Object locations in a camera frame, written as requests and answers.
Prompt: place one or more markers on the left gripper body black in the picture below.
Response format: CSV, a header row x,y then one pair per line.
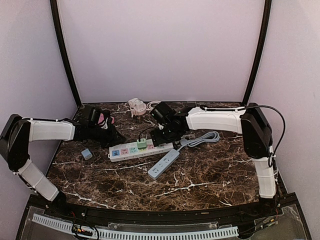
x,y
106,138

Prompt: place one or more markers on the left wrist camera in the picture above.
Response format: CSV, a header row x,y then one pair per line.
x,y
92,115

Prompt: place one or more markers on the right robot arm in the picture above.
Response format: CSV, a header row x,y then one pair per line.
x,y
249,121

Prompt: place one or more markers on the white multicolour power strip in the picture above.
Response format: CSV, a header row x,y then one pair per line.
x,y
128,151

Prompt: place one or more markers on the pink white round socket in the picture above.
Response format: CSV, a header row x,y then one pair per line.
x,y
137,107

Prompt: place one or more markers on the blue power strip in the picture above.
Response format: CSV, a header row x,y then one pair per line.
x,y
163,164

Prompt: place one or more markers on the pink triangular power hub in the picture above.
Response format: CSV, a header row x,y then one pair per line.
x,y
104,121

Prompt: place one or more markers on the black frame post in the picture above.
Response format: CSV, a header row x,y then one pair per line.
x,y
258,52
63,51

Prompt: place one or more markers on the green USB charger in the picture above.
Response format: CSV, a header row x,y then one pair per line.
x,y
141,144

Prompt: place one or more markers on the left black frame post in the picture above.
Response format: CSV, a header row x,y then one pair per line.
x,y
63,51

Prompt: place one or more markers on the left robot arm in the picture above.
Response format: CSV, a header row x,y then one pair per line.
x,y
20,131

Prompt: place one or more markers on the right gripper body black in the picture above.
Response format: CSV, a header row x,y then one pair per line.
x,y
168,136

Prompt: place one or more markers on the grey-blue charger cube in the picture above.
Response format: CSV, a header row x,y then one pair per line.
x,y
86,154

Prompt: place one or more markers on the black front rail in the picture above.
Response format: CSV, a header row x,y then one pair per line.
x,y
244,214

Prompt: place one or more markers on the white slotted cable duct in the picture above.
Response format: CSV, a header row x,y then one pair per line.
x,y
121,231

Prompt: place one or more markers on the right black frame post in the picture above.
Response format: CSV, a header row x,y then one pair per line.
x,y
258,52

